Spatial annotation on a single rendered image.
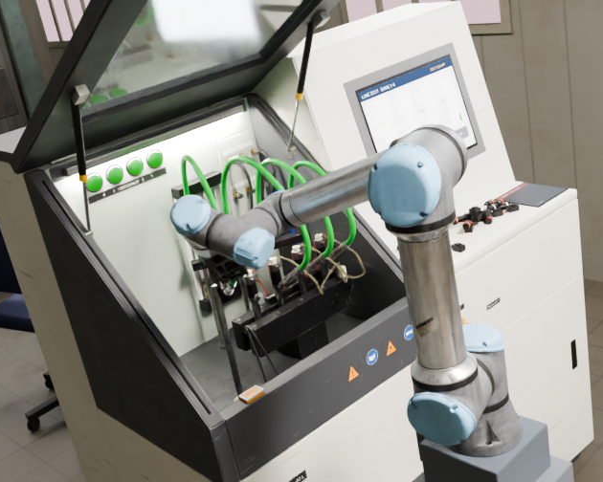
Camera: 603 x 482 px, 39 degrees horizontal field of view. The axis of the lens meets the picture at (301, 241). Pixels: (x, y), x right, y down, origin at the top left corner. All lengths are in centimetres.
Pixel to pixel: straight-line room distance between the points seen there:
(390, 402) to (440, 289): 83
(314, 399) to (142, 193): 70
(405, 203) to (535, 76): 283
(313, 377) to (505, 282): 73
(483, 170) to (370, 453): 98
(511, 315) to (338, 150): 69
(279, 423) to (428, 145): 84
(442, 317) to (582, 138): 272
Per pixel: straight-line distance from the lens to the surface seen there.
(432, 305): 141
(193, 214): 159
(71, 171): 210
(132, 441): 225
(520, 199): 264
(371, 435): 218
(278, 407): 193
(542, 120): 415
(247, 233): 156
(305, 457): 204
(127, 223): 223
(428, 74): 258
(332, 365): 201
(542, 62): 407
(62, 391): 255
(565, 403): 289
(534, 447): 175
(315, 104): 228
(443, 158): 135
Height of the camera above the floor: 192
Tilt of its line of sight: 21 degrees down
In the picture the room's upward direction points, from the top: 11 degrees counter-clockwise
